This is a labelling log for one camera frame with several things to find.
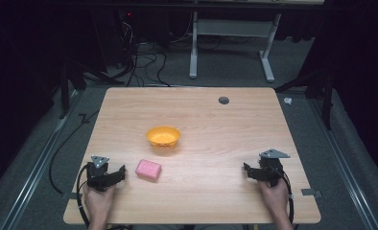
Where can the crumpled white paper scrap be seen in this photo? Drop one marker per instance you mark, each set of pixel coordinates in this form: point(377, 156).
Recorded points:
point(288, 101)

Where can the orange plastic bowl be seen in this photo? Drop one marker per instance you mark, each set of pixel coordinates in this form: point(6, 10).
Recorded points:
point(163, 135)

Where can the person's right hand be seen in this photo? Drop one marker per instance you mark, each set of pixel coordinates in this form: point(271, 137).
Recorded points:
point(274, 198)

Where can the person's left hand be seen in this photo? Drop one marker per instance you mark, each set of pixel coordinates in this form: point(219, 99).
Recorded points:
point(98, 201)

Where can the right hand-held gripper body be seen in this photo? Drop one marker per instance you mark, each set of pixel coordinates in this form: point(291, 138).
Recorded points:
point(271, 167)

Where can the black stand leg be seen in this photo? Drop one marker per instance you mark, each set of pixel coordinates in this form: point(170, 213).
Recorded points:
point(64, 92)
point(327, 102)

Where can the pink soap bar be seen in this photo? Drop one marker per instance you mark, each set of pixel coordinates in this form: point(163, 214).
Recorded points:
point(148, 169)

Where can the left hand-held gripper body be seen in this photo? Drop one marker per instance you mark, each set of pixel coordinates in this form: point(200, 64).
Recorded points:
point(98, 174)

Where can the metal floor rail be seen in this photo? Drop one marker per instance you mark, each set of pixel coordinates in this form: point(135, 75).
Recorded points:
point(33, 175)
point(343, 166)

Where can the white metal desk frame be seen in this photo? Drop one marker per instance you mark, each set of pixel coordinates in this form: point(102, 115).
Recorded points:
point(231, 28)

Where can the grey tape piece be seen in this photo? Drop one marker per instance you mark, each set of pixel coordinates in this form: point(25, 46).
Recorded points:
point(310, 192)

